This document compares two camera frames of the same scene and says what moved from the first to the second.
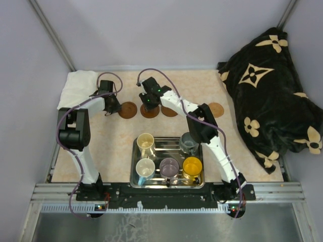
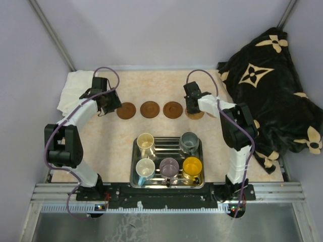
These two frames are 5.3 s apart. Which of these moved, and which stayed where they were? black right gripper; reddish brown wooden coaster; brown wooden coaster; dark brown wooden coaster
Moved: black right gripper
Stayed: brown wooden coaster; dark brown wooden coaster; reddish brown wooden coaster
